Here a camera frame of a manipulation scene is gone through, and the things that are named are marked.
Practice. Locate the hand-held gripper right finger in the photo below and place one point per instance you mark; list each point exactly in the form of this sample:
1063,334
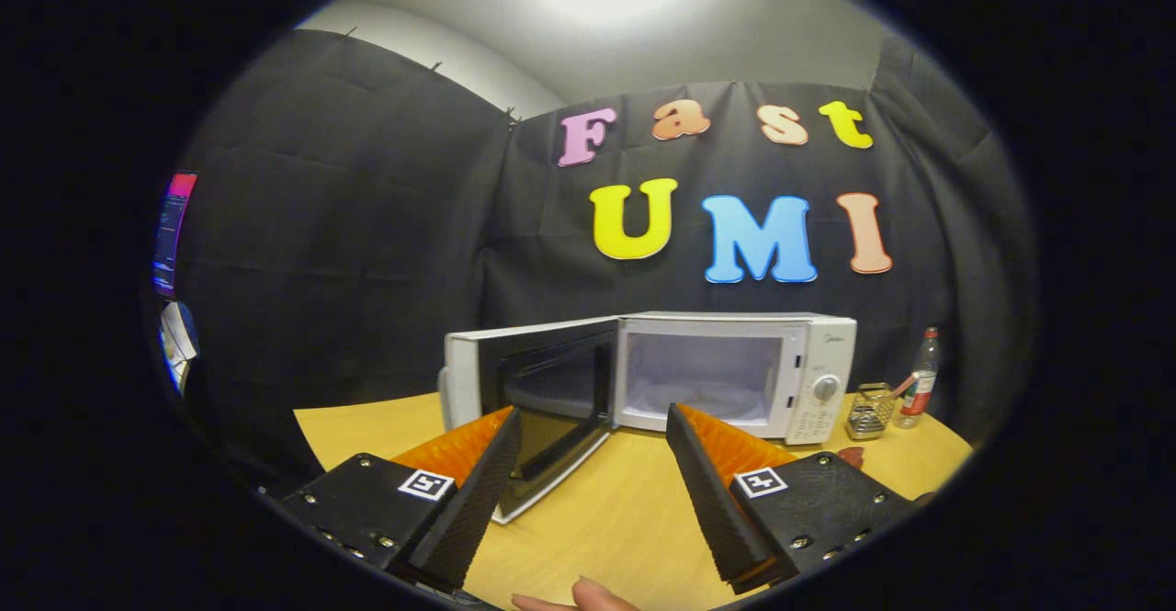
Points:
712,501

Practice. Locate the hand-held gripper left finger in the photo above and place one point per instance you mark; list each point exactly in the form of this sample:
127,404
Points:
482,501

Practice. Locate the reddish brown meat piece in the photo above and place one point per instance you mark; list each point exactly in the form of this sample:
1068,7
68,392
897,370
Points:
853,456

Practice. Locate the white toaster oven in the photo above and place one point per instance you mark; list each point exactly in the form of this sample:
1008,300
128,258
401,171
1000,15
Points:
818,354

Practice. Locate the red white striped straw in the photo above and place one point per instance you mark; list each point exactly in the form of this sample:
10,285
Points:
903,386

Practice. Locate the clear plastic water bottle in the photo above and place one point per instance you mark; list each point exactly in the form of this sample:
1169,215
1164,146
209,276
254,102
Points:
923,363

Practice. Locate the black backdrop cloth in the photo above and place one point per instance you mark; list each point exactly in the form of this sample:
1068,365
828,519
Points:
367,225

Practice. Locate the computer monitor screen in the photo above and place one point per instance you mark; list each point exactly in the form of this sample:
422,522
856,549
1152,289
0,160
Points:
173,234

